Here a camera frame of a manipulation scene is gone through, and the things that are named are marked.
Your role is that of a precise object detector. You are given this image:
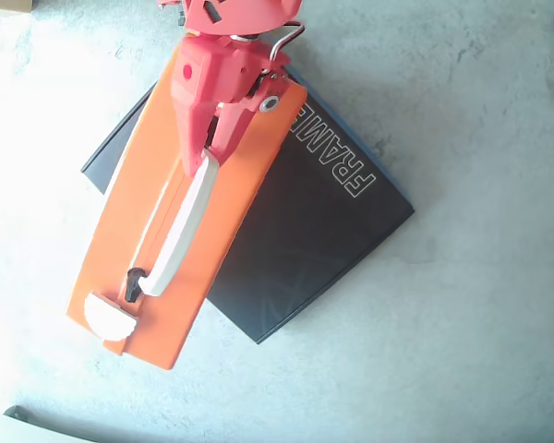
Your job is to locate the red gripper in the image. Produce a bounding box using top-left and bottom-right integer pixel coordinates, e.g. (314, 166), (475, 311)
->
(169, 33), (292, 179)

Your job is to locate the white box handle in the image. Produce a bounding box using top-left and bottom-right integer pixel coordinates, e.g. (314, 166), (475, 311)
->
(141, 147), (221, 299)

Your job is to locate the white and black servo cable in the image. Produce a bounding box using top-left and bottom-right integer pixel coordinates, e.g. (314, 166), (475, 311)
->
(230, 19), (307, 62)

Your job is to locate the white board with dark corner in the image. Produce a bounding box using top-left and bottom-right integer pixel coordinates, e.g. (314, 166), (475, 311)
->
(0, 404), (101, 443)

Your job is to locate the white half-round box latch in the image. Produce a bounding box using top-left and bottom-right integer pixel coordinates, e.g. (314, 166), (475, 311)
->
(82, 291), (138, 343)

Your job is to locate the black box with FRAME print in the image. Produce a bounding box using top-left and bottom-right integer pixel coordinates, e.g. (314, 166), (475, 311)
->
(80, 64), (416, 345)

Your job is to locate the brown cardboard piece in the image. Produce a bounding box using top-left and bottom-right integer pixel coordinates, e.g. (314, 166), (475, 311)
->
(0, 0), (33, 18)

